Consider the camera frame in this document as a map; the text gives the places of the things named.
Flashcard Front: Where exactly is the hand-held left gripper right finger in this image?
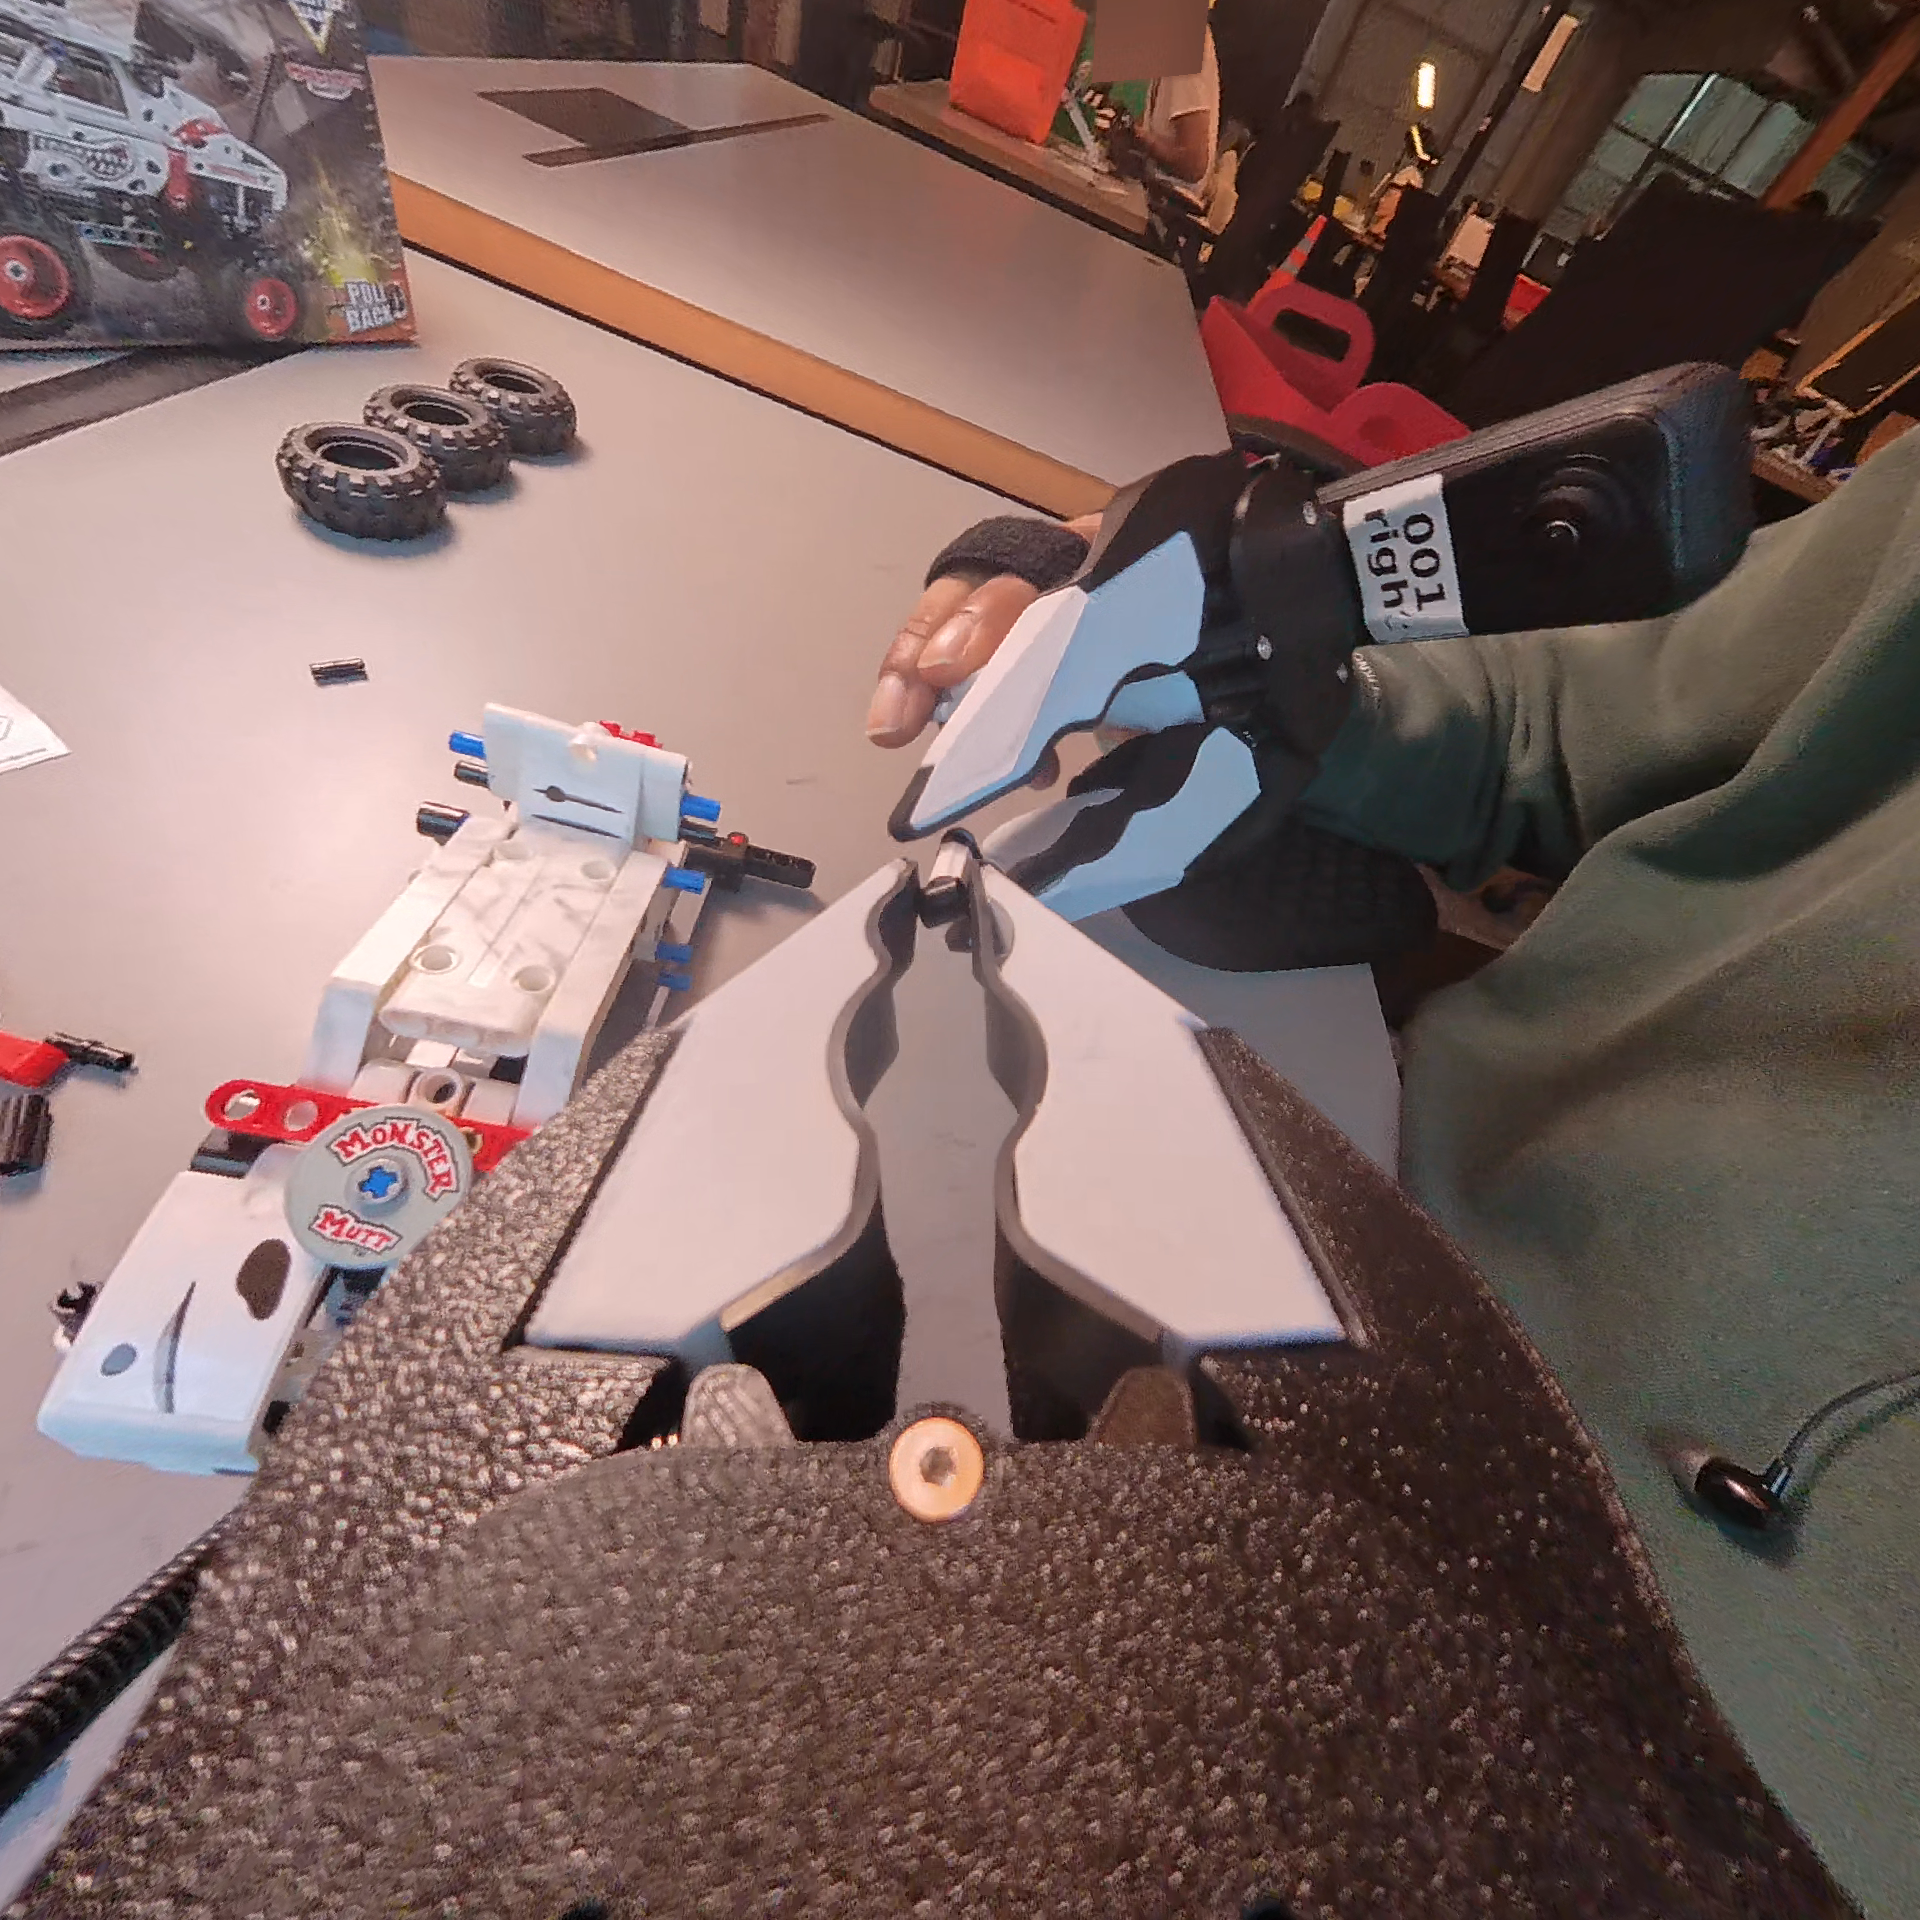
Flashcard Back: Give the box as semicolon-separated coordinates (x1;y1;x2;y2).
968;863;1353;1358

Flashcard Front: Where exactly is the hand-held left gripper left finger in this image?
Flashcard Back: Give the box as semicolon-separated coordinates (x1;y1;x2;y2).
519;863;917;1367

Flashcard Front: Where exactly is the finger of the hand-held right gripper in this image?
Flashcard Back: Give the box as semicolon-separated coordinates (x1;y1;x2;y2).
889;564;1210;845
986;714;1281;924

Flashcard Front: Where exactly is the white black toy truck model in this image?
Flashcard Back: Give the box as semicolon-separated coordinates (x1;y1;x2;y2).
37;706;818;1478

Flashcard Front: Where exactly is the pile of small toy pieces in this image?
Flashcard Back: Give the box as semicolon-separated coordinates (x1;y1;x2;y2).
0;1026;138;1176

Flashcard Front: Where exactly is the grey desk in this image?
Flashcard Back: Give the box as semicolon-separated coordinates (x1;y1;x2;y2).
0;255;1412;1801

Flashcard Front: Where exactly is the wood-edged table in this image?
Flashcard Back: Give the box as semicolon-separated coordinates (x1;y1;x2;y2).
368;55;1279;519

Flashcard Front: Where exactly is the person's clothed body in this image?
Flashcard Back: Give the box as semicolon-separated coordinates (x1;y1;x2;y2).
1396;421;1920;1920

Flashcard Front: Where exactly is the black toy tyre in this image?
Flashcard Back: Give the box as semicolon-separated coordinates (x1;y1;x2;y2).
276;421;448;542
451;354;581;455
364;381;515;490

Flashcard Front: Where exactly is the orange box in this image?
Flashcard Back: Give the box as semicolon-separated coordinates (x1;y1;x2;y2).
952;0;1091;146

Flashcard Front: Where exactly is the toy truck set box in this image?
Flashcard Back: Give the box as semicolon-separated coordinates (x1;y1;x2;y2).
0;0;416;351

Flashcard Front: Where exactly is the black ribbed Lego hose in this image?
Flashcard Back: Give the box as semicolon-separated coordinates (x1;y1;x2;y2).
0;1516;236;1808

